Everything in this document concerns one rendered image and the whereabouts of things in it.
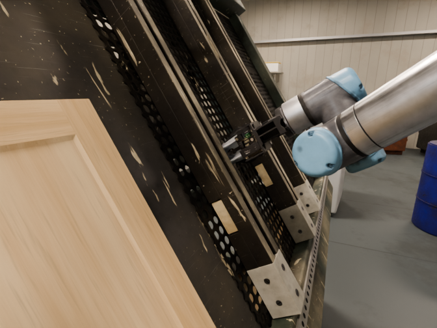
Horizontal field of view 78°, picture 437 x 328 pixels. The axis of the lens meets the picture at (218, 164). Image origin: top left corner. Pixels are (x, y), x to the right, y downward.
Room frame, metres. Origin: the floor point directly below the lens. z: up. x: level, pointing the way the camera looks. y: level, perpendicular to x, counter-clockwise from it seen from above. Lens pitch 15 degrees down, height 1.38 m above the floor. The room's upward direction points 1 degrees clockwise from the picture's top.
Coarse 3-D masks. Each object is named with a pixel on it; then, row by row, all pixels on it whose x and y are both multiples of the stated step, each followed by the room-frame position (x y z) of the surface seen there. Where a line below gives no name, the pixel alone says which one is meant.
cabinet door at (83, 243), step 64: (0, 128) 0.31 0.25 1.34; (64, 128) 0.37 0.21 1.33; (0, 192) 0.26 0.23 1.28; (64, 192) 0.32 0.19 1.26; (128, 192) 0.39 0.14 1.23; (0, 256) 0.23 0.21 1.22; (64, 256) 0.27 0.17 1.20; (128, 256) 0.32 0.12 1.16; (0, 320) 0.20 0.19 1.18; (64, 320) 0.23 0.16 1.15; (128, 320) 0.27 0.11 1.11; (192, 320) 0.33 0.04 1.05
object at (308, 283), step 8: (320, 200) 1.17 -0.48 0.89; (320, 208) 1.08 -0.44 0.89; (320, 216) 1.02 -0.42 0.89; (320, 224) 0.96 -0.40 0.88; (320, 232) 0.91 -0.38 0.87; (312, 248) 0.77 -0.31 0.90; (312, 256) 0.73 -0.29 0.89; (312, 264) 0.70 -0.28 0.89; (312, 272) 0.67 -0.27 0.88; (312, 280) 0.64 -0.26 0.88; (304, 288) 0.58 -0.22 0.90; (304, 296) 0.56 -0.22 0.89; (304, 304) 0.54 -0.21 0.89; (304, 312) 0.52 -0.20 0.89; (304, 320) 0.50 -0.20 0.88
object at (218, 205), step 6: (216, 204) 0.56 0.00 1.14; (222, 204) 0.55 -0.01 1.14; (216, 210) 0.56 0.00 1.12; (222, 210) 0.55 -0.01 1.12; (222, 216) 0.55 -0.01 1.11; (228, 216) 0.55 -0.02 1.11; (222, 222) 0.55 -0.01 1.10; (228, 222) 0.55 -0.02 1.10; (228, 228) 0.55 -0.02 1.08; (234, 228) 0.54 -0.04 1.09
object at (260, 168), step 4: (260, 164) 0.87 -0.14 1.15; (256, 168) 0.88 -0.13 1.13; (260, 168) 0.87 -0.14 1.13; (264, 168) 0.87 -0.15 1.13; (260, 172) 0.87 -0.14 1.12; (264, 172) 0.87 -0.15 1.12; (260, 176) 0.87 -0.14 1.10; (264, 176) 0.86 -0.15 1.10; (268, 176) 0.86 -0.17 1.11; (264, 180) 0.86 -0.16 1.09; (268, 180) 0.86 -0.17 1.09; (268, 184) 0.86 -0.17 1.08
